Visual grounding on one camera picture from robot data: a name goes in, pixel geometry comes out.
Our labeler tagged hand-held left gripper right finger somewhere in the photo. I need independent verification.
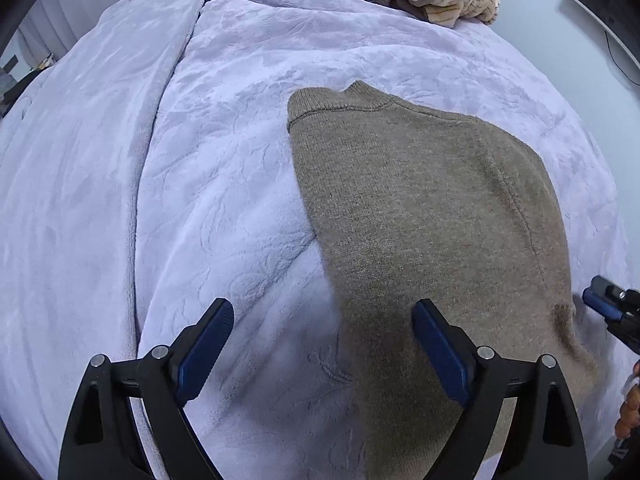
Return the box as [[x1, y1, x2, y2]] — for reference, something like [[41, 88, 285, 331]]
[[411, 298, 590, 480]]

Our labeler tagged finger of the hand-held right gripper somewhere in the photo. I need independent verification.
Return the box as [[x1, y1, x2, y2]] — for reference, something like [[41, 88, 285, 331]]
[[591, 274, 627, 301], [582, 287, 625, 322]]

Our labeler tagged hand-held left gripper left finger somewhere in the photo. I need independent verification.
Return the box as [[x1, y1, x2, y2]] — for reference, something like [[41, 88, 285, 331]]
[[57, 297, 236, 480]]

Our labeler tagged olive-brown knit sweater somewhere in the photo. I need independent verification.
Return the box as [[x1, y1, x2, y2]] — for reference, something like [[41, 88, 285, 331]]
[[286, 80, 601, 480]]

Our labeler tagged person's right hand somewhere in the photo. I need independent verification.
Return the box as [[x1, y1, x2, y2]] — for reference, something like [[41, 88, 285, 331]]
[[614, 357, 640, 442]]

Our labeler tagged lavender plush blanket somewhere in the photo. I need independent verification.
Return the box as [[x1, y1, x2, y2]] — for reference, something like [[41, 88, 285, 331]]
[[0, 0, 632, 480]]

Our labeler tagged black monitor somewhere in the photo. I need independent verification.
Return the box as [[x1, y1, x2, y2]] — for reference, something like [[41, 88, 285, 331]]
[[560, 0, 640, 70]]

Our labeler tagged black cable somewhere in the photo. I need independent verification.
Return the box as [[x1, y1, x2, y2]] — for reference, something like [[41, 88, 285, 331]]
[[604, 30, 640, 87]]

